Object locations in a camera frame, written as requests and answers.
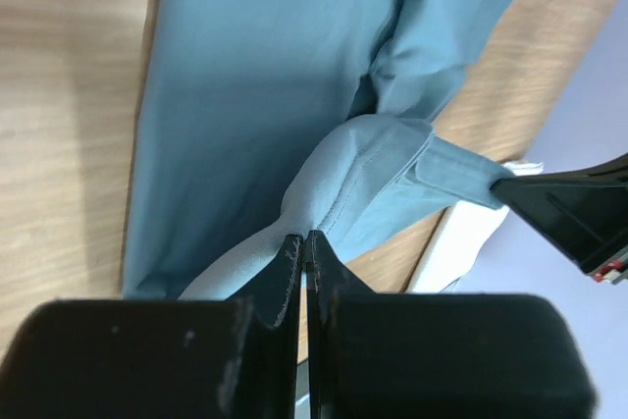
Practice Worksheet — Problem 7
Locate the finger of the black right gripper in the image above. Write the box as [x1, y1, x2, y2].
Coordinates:
[491, 155, 628, 285]

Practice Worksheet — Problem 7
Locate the blue t-shirt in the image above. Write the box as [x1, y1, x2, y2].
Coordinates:
[122, 0, 513, 299]

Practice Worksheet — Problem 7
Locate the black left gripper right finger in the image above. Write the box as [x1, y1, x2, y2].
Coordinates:
[304, 231, 381, 418]

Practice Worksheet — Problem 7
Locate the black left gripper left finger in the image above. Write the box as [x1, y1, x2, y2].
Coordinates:
[220, 235, 303, 418]

